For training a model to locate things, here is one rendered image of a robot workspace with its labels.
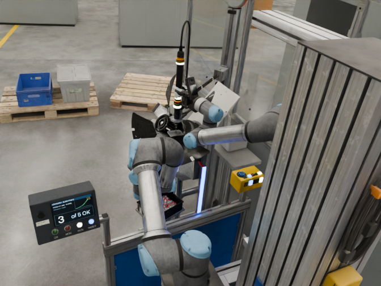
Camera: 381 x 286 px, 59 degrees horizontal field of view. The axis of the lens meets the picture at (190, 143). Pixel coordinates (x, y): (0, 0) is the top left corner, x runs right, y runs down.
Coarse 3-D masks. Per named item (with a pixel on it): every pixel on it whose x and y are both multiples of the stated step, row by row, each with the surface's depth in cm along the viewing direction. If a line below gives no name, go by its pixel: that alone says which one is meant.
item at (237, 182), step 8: (248, 168) 198; (256, 168) 198; (232, 176) 194; (240, 176) 190; (256, 176) 192; (232, 184) 196; (240, 184) 188; (248, 184) 192; (256, 184) 195; (240, 192) 192
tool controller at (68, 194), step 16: (48, 192) 144; (64, 192) 143; (80, 192) 143; (32, 208) 135; (48, 208) 138; (64, 208) 141; (80, 208) 144; (96, 208) 148; (48, 224) 140; (64, 224) 143; (96, 224) 150; (48, 240) 142
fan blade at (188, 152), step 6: (174, 138) 195; (180, 138) 197; (180, 144) 192; (186, 150) 188; (192, 150) 189; (198, 150) 189; (204, 150) 189; (186, 156) 185; (192, 156) 185; (198, 156) 185; (186, 162) 183
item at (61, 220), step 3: (63, 213) 141; (54, 216) 140; (57, 216) 140; (60, 216) 141; (63, 216) 142; (66, 216) 142; (54, 219) 140; (57, 219) 141; (60, 219) 141; (63, 219) 142; (66, 219) 143; (57, 222) 141; (60, 222) 142; (63, 222) 142; (66, 222) 143; (57, 225) 141
